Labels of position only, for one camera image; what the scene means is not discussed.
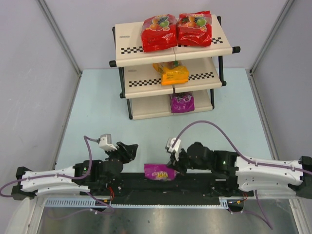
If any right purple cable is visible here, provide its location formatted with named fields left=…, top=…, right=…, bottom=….
left=170, top=121, right=312, bottom=231

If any orange candy bag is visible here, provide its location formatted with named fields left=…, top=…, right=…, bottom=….
left=153, top=60, right=190, bottom=85

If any purple cable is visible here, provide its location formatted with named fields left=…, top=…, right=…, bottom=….
left=0, top=136, right=115, bottom=215
left=170, top=121, right=312, bottom=231

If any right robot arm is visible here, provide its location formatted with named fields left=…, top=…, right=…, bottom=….
left=165, top=138, right=312, bottom=199

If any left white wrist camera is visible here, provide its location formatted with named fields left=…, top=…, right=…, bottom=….
left=98, top=134, right=117, bottom=152

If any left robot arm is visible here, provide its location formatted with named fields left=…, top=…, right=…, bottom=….
left=11, top=136, right=138, bottom=200

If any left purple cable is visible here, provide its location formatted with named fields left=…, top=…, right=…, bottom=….
left=0, top=136, right=115, bottom=215

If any aluminium rail frame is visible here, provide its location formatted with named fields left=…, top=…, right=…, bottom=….
left=35, top=177, right=302, bottom=208

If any beige three-tier shelf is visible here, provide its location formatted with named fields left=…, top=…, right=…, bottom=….
left=109, top=11, right=240, bottom=120

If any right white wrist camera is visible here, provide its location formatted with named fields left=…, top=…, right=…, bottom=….
left=165, top=137, right=181, bottom=153

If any purple grape candy bag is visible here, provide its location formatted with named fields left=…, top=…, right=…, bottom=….
left=169, top=92, right=195, bottom=114
left=144, top=163, right=178, bottom=181

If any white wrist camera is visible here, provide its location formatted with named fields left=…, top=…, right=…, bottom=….
left=98, top=134, right=117, bottom=152
left=165, top=137, right=181, bottom=153

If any red fruit candy bag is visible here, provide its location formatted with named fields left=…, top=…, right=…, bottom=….
left=141, top=14, right=177, bottom=52
left=177, top=11, right=212, bottom=47

